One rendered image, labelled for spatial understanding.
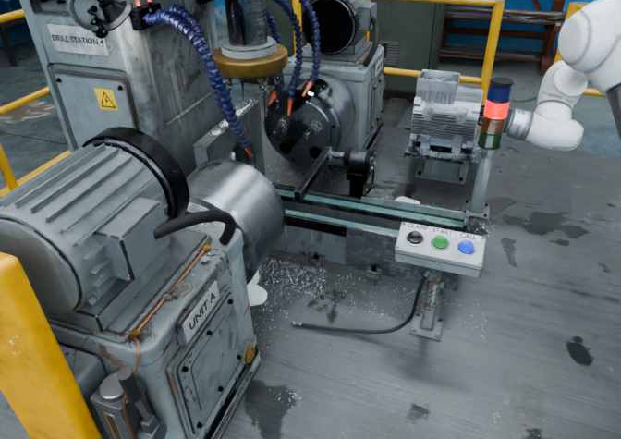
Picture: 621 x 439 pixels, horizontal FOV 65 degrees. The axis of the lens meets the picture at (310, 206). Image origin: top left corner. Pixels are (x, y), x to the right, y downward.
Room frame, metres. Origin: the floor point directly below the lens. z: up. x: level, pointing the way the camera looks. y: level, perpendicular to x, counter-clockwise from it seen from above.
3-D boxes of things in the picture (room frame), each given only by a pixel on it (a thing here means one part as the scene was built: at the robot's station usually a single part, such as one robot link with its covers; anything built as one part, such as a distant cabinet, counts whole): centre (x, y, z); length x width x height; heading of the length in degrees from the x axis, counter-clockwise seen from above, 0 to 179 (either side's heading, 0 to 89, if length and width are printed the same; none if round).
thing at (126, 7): (1.01, 0.40, 1.46); 0.18 x 0.11 x 0.13; 69
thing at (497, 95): (1.24, -0.51, 1.19); 0.06 x 0.06 x 0.04
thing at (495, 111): (1.24, -0.51, 1.14); 0.06 x 0.06 x 0.04
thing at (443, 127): (1.48, -0.45, 1.02); 0.20 x 0.19 x 0.19; 69
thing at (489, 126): (1.24, -0.51, 1.10); 0.06 x 0.06 x 0.04
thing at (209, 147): (1.20, 0.24, 0.97); 0.30 x 0.11 x 0.34; 159
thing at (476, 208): (1.24, -0.51, 1.01); 0.08 x 0.08 x 0.42; 69
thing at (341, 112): (1.46, -0.02, 1.04); 0.41 x 0.25 x 0.25; 159
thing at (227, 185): (0.82, 0.22, 1.04); 0.37 x 0.25 x 0.25; 159
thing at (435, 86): (1.49, -0.41, 1.11); 0.12 x 0.11 x 0.07; 69
